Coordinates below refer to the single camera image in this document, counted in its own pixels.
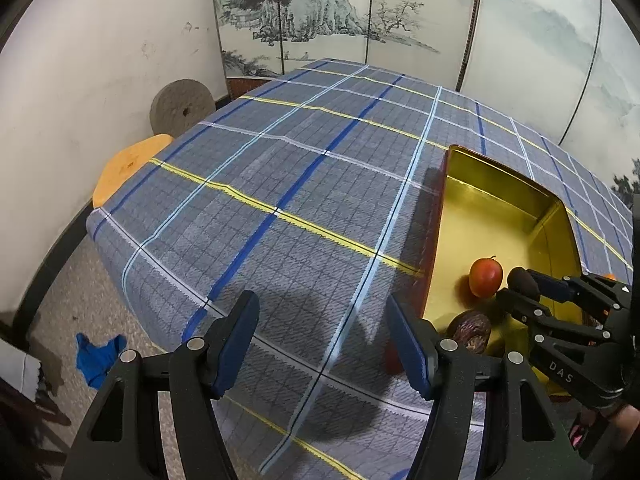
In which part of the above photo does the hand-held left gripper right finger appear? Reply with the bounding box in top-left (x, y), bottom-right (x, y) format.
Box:
top-left (385, 292), bottom-right (573, 480)

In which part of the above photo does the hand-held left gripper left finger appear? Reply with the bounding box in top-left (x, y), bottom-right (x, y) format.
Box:
top-left (61, 290), bottom-right (261, 480)

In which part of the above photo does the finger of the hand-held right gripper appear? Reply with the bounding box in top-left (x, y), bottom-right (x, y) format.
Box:
top-left (525, 267), bottom-right (633, 312)
top-left (496, 289), bottom-right (606, 347)

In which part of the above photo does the dark brown passion fruit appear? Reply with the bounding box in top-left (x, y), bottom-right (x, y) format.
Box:
top-left (507, 267), bottom-right (541, 302)
top-left (446, 310), bottom-right (492, 356)

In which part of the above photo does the red tomato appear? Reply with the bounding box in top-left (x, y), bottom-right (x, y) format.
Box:
top-left (468, 256), bottom-right (503, 298)

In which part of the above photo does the red and gold tin box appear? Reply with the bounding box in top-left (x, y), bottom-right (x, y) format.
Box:
top-left (385, 144), bottom-right (588, 401)

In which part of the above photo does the person's right forearm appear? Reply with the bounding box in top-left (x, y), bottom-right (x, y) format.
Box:
top-left (607, 402), bottom-right (640, 461)

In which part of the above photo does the blue cloth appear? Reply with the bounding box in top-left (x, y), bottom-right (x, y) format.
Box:
top-left (75, 332), bottom-right (128, 390)

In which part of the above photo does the blue plaid tablecloth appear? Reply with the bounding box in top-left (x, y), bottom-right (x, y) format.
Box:
top-left (86, 58), bottom-right (633, 480)

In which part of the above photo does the orange wooden stool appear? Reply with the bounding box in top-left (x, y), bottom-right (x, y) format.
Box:
top-left (92, 133), bottom-right (173, 208)

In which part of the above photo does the white paper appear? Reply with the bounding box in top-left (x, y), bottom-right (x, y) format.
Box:
top-left (0, 340), bottom-right (41, 403)

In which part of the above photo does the grey round millstone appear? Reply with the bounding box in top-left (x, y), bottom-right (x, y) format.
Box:
top-left (149, 79), bottom-right (217, 137)

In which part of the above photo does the landscape painted folding screen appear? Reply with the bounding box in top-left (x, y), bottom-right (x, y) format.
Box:
top-left (210, 0), bottom-right (640, 206)

